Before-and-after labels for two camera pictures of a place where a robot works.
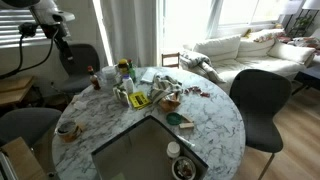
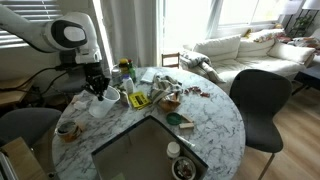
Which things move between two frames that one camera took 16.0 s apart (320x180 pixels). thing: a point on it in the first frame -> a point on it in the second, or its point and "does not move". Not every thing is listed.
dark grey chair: x=261 y=94 does not move
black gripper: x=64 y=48 -> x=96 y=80
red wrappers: x=196 y=90 does not move
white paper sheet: x=149 y=74 does not move
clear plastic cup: x=108 y=75 -> x=101 y=108
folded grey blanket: x=200 y=62 does not move
